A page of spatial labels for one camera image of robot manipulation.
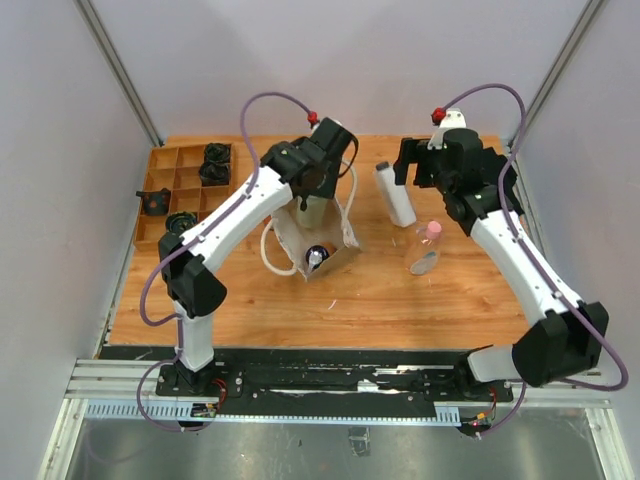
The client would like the white bottle grey cap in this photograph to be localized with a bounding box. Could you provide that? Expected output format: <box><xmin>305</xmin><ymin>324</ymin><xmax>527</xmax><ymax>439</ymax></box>
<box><xmin>374</xmin><ymin>162</ymin><xmax>417</xmax><ymax>228</ymax></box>

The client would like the cream bottle beige cap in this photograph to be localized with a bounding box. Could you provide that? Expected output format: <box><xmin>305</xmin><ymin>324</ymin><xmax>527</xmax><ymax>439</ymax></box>
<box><xmin>295</xmin><ymin>195</ymin><xmax>329</xmax><ymax>229</ymax></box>

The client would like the beige canvas bag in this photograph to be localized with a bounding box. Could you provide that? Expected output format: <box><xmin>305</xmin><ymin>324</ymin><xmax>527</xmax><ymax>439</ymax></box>
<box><xmin>260</xmin><ymin>167</ymin><xmax>361</xmax><ymax>282</ymax></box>

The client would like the clear bottle pink cap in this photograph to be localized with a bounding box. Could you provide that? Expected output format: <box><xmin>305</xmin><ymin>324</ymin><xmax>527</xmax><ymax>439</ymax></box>
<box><xmin>405</xmin><ymin>220</ymin><xmax>443</xmax><ymax>276</ymax></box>

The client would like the wooden compartment tray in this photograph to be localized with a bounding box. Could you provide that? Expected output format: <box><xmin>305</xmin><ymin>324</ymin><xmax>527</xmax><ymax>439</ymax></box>
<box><xmin>134</xmin><ymin>143</ymin><xmax>236</xmax><ymax>251</ymax></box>

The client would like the black garment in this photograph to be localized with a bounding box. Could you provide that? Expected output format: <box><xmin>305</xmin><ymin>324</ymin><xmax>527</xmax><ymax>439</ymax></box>
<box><xmin>499</xmin><ymin>155</ymin><xmax>524</xmax><ymax>217</ymax></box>

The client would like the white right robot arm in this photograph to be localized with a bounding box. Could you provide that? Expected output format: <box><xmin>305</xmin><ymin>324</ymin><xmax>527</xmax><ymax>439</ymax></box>
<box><xmin>376</xmin><ymin>108</ymin><xmax>609</xmax><ymax>400</ymax></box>

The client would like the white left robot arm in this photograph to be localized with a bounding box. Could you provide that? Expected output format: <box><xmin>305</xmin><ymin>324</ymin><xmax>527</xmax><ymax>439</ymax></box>
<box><xmin>158</xmin><ymin>118</ymin><xmax>357</xmax><ymax>396</ymax></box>

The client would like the rolled tie green pattern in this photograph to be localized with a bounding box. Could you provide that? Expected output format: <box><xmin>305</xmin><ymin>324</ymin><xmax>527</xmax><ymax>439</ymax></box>
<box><xmin>203</xmin><ymin>142</ymin><xmax>231</xmax><ymax>164</ymax></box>

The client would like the rolled tie dark blue dotted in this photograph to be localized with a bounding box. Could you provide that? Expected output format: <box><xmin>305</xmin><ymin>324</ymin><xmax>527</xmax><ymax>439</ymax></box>
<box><xmin>198</xmin><ymin>162</ymin><xmax>231</xmax><ymax>187</ymax></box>

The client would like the rolled tie orange pattern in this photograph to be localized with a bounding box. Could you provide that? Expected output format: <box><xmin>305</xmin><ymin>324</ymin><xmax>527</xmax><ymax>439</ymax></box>
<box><xmin>136</xmin><ymin>188</ymin><xmax>171</xmax><ymax>216</ymax></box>

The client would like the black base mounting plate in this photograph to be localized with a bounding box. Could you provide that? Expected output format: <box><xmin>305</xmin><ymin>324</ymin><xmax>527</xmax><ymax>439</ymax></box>
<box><xmin>156</xmin><ymin>348</ymin><xmax>514</xmax><ymax>416</ymax></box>

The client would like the right aluminium frame post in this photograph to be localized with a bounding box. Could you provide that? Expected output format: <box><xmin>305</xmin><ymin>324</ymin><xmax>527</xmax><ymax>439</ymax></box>
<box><xmin>507</xmin><ymin>0</ymin><xmax>609</xmax><ymax>149</ymax></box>

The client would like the aluminium frame post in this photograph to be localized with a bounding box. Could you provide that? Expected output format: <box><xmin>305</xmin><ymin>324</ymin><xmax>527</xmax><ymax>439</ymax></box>
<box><xmin>507</xmin><ymin>0</ymin><xmax>609</xmax><ymax>149</ymax></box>
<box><xmin>73</xmin><ymin>0</ymin><xmax>164</xmax><ymax>147</ymax></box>

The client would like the left aluminium frame post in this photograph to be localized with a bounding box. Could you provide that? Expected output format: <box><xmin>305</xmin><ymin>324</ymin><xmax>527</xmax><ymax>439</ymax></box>
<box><xmin>73</xmin><ymin>0</ymin><xmax>164</xmax><ymax>147</ymax></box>

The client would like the white slotted cable duct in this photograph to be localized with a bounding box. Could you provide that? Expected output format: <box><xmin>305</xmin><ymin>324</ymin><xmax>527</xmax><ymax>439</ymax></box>
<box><xmin>85</xmin><ymin>400</ymin><xmax>462</xmax><ymax>427</ymax></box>

